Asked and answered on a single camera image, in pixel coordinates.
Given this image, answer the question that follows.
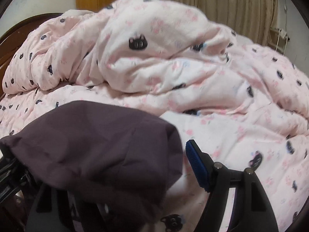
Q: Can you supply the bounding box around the pink cat print quilt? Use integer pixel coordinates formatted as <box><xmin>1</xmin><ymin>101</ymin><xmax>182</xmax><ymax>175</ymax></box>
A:
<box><xmin>1</xmin><ymin>0</ymin><xmax>308</xmax><ymax>231</ymax></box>

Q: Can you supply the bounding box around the grey and purple jacket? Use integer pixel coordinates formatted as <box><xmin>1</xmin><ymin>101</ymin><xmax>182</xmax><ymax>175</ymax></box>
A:
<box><xmin>1</xmin><ymin>101</ymin><xmax>183</xmax><ymax>225</ymax></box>

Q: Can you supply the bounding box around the dark wooden headboard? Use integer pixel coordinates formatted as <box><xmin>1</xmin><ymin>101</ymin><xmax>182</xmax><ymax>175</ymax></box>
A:
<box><xmin>0</xmin><ymin>13</ymin><xmax>62</xmax><ymax>82</ymax></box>

